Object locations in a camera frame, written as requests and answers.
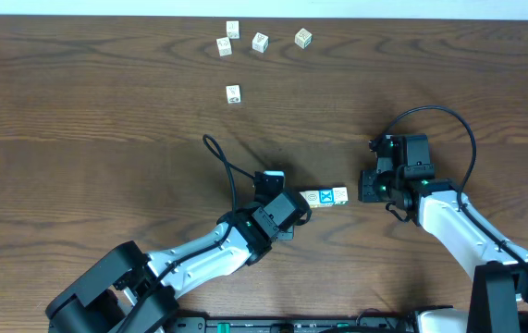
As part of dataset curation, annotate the yellow-sided wooden block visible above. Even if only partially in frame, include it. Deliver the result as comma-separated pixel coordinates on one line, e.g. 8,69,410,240
301,191,321,208

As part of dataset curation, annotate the blue X wooden block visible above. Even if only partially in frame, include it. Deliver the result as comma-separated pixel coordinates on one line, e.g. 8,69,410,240
318,189,335,206

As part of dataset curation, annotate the wooden block mid table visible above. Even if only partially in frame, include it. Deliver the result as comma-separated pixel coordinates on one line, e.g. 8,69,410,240
332,187,349,205

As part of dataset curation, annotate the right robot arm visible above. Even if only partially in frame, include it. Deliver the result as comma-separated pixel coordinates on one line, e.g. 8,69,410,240
358,134,528,332

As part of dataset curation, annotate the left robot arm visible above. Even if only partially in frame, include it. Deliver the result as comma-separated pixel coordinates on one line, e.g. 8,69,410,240
45,171,311,332

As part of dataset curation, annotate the wooden block soccer ball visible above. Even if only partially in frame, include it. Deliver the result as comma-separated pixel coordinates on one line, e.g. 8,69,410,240
226,85,241,104

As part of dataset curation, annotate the green-print wooden block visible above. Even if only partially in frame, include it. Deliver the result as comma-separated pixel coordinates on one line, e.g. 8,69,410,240
295,28,313,49

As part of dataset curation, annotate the wooden block numeral three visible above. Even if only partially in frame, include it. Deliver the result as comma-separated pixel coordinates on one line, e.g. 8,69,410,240
252,32,269,53

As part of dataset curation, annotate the red-sided wooden block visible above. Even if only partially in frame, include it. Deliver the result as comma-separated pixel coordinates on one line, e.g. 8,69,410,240
216,37,232,56

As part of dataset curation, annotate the top wooden block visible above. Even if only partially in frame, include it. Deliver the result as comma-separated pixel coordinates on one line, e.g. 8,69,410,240
226,20,240,39

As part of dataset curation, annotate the right black cable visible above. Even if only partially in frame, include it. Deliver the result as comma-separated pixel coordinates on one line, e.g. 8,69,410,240
368,105,528,315

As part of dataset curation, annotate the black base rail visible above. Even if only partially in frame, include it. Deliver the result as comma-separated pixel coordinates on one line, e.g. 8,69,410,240
166,315,473,333

